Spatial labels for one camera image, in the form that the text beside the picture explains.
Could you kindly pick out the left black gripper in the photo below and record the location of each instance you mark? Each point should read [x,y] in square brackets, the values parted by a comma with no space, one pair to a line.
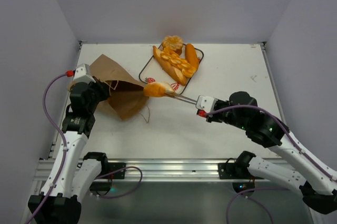
[102,87]

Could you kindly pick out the brown paper bag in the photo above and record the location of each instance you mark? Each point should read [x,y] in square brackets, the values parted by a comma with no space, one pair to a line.
[126,93]

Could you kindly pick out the fake croissant bread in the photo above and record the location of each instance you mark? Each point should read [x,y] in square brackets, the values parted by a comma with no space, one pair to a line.
[159,89]

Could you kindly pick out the fake braided bread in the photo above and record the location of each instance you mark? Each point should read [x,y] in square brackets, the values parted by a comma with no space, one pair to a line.
[175,60]

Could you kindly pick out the metal tongs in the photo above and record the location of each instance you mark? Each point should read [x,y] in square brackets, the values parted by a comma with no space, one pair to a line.
[180,97]

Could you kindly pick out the fake baguette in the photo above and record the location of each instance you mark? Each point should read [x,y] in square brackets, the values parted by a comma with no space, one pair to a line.
[173,72]

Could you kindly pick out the orange fake bread roll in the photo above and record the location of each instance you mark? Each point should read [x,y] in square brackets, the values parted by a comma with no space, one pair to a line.
[191,56]

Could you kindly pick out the round fake bread bun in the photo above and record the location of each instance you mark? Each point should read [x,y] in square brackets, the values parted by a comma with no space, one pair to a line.
[175,43]

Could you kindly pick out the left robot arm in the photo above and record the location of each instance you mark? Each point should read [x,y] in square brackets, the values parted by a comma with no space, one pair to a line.
[60,199]

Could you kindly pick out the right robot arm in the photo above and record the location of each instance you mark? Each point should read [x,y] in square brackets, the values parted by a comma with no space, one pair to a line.
[309,177]

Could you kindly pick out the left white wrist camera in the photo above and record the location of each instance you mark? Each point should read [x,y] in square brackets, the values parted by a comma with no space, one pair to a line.
[83,74]

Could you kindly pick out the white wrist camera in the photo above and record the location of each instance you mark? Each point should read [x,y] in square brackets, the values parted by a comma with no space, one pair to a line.
[83,74]
[205,105]

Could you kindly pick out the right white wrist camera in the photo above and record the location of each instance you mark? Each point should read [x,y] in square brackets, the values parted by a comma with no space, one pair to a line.
[205,105]

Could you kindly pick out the aluminium rail frame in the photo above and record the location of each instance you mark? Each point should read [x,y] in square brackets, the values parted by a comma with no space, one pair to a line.
[166,170]

